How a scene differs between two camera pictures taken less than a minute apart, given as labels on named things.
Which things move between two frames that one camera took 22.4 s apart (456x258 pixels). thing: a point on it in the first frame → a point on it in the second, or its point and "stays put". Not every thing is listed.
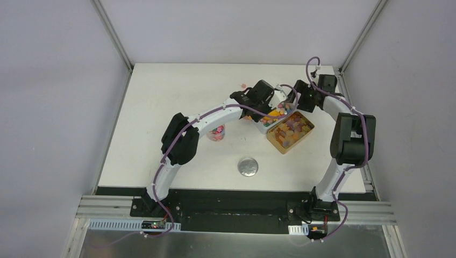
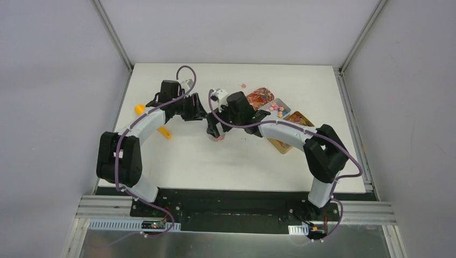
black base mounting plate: [236, 210] stays put
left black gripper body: [268, 105] → [194, 108]
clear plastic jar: [217, 133] stays put
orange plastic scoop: [273, 112] → [140, 108]
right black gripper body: [307, 100] → [227, 113]
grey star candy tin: [265, 124] stays put
